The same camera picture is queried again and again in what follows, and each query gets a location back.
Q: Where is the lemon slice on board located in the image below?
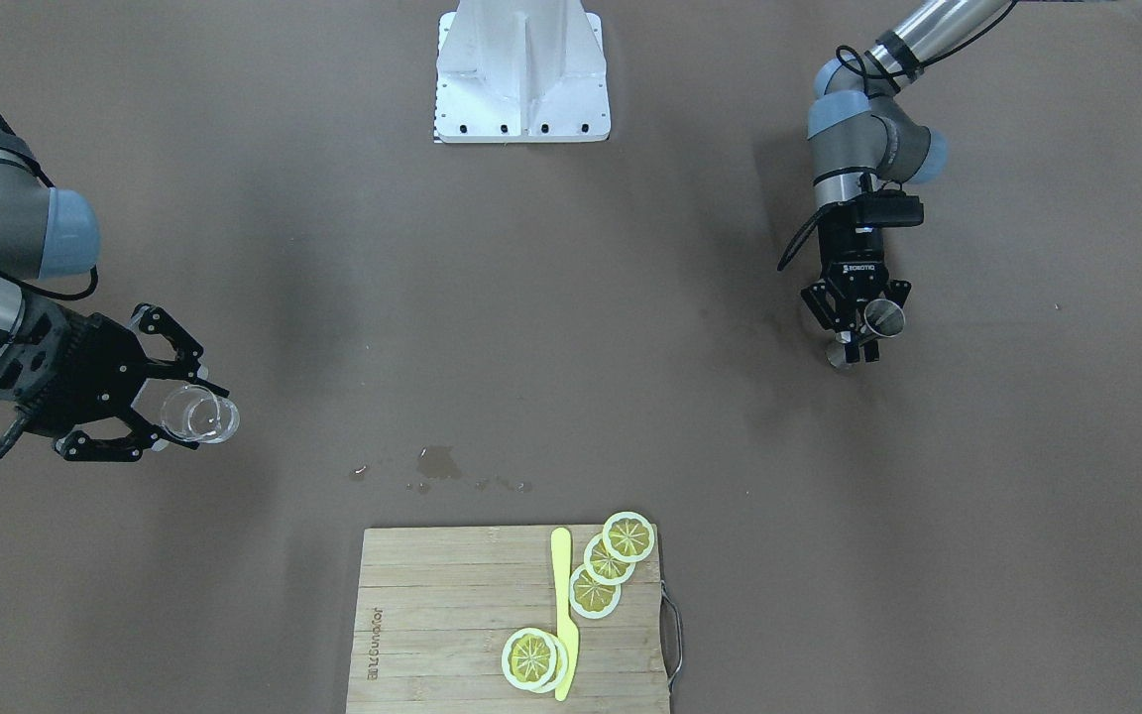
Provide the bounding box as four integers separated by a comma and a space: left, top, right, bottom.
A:
602, 511, 657, 563

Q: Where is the yellow plastic knife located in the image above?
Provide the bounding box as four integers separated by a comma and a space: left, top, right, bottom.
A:
550, 526, 580, 701

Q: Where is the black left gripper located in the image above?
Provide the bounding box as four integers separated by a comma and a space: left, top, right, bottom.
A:
801, 200, 912, 363

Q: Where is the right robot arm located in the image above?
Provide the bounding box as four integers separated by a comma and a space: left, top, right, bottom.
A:
0, 112, 228, 462

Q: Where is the bamboo cutting board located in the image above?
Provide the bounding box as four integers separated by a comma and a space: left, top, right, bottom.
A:
346, 526, 679, 713

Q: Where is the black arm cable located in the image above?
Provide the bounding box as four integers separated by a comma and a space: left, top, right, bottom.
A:
777, 45, 904, 274

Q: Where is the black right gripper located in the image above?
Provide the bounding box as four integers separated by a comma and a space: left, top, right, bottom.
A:
0, 302, 231, 464

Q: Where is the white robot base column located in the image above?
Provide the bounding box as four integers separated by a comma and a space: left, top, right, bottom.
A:
432, 1, 612, 145

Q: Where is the lemon slice stack lower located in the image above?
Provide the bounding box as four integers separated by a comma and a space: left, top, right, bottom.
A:
502, 628, 570, 693

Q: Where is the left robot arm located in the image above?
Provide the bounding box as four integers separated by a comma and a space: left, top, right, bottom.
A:
779, 1, 1012, 370

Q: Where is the small clear glass cup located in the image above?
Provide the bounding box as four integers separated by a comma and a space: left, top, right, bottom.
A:
159, 385, 240, 446

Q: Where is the steel jigger measuring cup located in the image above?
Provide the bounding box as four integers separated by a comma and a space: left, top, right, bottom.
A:
826, 297, 906, 371

